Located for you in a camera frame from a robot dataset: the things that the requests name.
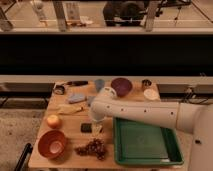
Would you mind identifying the black eraser block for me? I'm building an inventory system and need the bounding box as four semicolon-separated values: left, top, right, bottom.
81;123;92;133

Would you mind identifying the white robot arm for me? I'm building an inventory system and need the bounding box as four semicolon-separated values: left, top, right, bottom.
89;87;213;171

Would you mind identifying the orange bowl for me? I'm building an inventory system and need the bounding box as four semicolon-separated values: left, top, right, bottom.
38;130;67;159

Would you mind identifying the purple bowl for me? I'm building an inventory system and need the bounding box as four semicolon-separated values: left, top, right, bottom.
111;78;132;97

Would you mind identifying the bunch of dark grapes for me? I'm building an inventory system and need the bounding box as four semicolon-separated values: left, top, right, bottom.
75;138;107;160

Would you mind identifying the blue sponge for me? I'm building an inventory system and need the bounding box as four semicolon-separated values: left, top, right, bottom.
87;96;95;106

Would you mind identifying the grey-blue cloth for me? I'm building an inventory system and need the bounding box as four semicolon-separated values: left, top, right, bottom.
68;93;86;104

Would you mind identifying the green plastic tray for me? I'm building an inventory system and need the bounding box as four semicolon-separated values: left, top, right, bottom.
113;118;184;167

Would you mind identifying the blue cup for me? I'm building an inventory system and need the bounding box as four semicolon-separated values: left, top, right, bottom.
94;79;105;92

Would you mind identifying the yellow apple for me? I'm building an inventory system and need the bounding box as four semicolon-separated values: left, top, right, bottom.
46;115;61;129

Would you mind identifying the small dark metal cup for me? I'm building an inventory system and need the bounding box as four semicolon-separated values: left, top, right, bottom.
142;79;152;90

